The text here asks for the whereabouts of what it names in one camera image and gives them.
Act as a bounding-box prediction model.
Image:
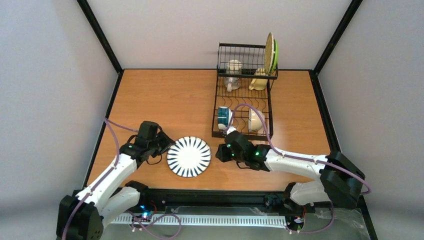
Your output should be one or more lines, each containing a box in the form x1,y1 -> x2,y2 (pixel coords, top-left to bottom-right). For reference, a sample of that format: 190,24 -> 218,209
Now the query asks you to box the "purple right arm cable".
225,103 -> 373,235

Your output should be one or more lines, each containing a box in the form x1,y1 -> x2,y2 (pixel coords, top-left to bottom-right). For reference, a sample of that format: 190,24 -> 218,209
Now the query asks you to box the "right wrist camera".
223,126 -> 236,136

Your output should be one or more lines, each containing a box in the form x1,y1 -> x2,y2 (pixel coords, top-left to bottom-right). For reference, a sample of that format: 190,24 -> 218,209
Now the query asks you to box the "black enclosure frame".
56,0 -> 379,240

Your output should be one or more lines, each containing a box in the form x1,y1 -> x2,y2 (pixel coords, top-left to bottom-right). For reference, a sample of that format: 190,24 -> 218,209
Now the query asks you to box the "white bowl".
248,108 -> 265,132
216,106 -> 233,130

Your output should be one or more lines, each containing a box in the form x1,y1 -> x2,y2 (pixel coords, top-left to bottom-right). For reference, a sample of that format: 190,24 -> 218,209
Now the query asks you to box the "striped plate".
166,136 -> 212,178

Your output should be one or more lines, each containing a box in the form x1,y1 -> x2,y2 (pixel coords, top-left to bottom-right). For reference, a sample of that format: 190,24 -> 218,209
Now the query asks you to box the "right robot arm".
215,131 -> 365,209

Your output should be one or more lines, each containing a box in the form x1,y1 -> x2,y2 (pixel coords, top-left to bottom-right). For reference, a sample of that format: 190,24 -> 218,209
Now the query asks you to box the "tall patterned ceramic cup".
224,59 -> 242,92

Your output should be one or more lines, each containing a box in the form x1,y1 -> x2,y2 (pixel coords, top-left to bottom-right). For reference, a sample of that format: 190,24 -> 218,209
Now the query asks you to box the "black wire dish rack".
211,43 -> 279,141

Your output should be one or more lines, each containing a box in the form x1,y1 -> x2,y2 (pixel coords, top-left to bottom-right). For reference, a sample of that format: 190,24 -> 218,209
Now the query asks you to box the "yellow ceramic mug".
248,68 -> 268,91

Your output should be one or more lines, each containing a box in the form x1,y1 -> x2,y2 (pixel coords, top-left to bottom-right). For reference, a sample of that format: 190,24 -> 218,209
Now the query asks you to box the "white cable duct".
109,212 -> 288,229

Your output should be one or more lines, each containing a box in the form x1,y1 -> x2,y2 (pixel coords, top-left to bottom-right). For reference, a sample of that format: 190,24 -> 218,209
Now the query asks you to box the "green plate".
270,38 -> 279,74

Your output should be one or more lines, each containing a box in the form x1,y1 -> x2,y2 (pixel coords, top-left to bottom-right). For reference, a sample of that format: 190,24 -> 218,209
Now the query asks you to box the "woven bamboo pattern plate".
264,32 -> 275,75

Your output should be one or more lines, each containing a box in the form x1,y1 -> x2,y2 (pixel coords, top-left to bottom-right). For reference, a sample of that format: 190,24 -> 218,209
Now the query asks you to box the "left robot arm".
56,121 -> 175,240

